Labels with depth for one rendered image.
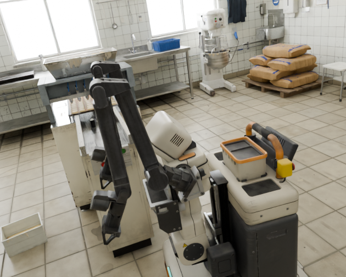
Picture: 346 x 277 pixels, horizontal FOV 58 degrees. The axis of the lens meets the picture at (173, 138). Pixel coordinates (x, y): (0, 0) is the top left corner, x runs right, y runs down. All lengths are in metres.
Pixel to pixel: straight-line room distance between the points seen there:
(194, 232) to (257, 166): 0.42
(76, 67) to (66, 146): 0.63
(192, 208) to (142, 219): 0.81
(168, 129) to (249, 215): 0.48
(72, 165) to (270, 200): 1.80
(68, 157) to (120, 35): 3.45
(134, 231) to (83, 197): 0.76
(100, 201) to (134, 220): 1.06
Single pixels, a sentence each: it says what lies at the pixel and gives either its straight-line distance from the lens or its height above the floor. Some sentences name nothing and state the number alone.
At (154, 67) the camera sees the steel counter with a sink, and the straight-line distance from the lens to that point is 5.34.
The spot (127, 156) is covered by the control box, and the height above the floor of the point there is 0.77.
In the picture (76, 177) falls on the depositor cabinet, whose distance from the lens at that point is 2.80.
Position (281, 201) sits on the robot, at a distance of 1.41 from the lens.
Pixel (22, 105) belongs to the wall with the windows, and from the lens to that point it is 5.80.
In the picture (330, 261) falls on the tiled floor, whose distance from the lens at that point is 2.31.
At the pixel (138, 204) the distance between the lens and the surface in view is 2.18.
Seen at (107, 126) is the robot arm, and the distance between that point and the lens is 1.08.
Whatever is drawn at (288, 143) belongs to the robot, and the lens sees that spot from 1.52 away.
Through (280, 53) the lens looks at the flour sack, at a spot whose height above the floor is 0.63.
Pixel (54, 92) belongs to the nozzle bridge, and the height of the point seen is 1.09.
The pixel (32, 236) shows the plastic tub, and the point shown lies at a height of 0.10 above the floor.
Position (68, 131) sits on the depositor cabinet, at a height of 0.78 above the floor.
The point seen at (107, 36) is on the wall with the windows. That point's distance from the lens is 5.74.
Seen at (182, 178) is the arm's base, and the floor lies 0.99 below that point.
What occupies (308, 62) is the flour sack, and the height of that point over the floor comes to 0.44.
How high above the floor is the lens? 1.60
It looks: 23 degrees down
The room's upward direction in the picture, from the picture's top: 9 degrees counter-clockwise
